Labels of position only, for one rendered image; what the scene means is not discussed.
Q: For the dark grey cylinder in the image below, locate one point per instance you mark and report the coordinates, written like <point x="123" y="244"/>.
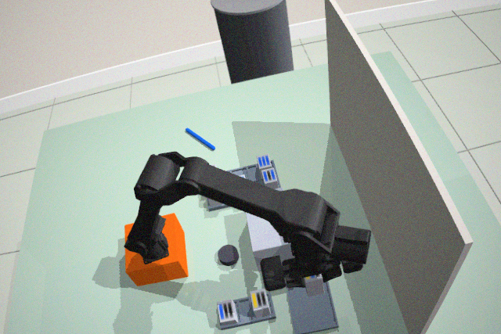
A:
<point x="228" y="255"/>

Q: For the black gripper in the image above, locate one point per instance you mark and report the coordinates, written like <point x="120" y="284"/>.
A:
<point x="295" y="270"/>

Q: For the blue rod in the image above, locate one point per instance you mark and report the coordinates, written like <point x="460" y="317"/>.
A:
<point x="200" y="139"/>

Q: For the grey flat panel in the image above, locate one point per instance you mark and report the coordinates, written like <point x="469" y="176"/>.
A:
<point x="419" y="232"/>

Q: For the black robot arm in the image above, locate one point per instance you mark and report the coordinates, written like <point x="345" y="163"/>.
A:
<point x="304" y="219"/>

